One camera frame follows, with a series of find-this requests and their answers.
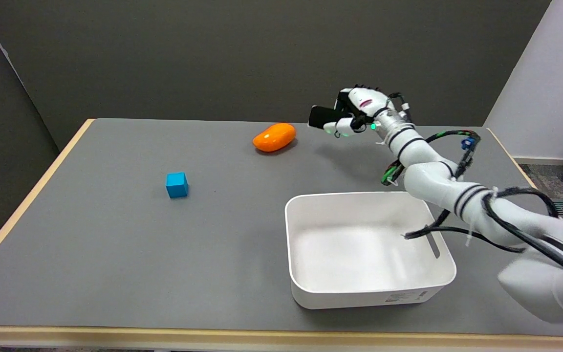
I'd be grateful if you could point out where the blue cube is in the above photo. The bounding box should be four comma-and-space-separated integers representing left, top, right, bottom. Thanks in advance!
166, 172, 189, 198

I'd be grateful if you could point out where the black and white blackboard eraser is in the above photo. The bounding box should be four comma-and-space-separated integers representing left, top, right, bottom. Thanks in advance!
308, 106, 355, 131

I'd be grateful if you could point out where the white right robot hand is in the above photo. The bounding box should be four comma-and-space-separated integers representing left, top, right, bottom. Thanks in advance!
324, 86, 390, 138

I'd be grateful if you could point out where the white plastic bin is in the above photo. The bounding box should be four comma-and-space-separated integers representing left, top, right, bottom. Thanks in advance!
284, 191, 457, 309

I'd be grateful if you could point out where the orange mango toy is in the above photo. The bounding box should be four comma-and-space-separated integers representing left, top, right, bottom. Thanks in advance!
253, 123, 296, 153

